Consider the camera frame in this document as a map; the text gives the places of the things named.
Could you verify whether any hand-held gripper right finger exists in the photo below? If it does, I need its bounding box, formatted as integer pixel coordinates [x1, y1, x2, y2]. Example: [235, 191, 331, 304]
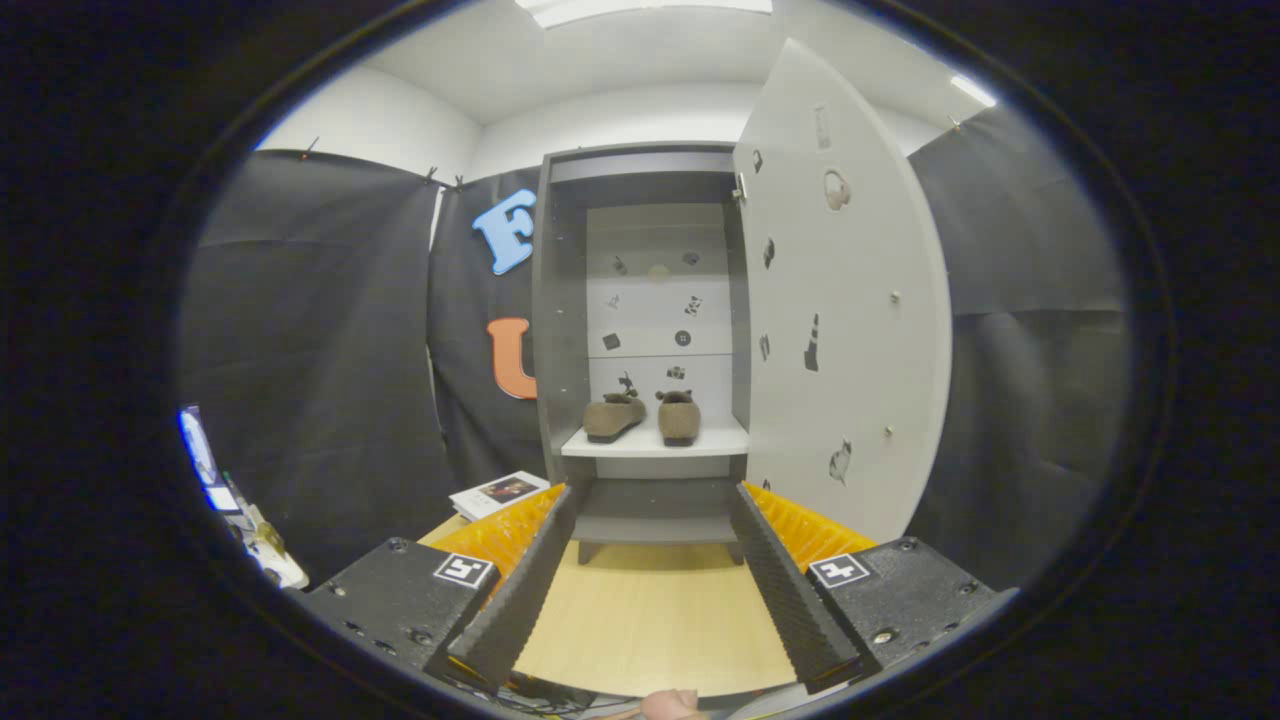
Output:
[730, 482, 1001, 696]

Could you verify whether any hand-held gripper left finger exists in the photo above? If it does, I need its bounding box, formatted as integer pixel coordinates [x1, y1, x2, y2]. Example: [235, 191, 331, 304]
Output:
[305, 483, 579, 693]

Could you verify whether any brown fuzzy shoe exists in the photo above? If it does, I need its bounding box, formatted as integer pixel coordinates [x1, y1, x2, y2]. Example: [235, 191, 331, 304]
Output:
[583, 390, 648, 445]
[655, 389, 702, 448]

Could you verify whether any dark grey shoe cabinet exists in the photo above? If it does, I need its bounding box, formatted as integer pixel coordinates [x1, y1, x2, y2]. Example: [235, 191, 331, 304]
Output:
[530, 140, 753, 566]

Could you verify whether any light grey shoe cabinet door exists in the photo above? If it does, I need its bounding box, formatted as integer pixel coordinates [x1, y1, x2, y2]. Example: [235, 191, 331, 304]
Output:
[732, 38, 953, 546]

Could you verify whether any white cabinet shelf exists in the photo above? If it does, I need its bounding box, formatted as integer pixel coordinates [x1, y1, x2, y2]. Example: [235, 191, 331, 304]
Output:
[560, 415, 751, 459]

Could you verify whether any white photo cover book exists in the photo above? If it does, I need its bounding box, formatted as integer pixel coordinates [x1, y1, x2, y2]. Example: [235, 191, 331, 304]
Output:
[449, 470, 552, 523]

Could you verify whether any cluttered white desk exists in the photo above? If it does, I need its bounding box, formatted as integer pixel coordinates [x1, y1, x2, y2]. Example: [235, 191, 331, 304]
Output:
[215, 475, 309, 591]

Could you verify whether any black backdrop cloth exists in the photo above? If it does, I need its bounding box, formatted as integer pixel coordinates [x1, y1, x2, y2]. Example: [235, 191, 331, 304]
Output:
[178, 105, 1131, 591]

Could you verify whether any computer monitor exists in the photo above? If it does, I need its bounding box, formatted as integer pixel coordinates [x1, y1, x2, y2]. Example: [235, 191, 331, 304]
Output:
[179, 405, 241, 514]

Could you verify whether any large ceiling light panel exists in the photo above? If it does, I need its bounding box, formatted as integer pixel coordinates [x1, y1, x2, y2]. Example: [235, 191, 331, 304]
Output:
[515, 0, 774, 29]

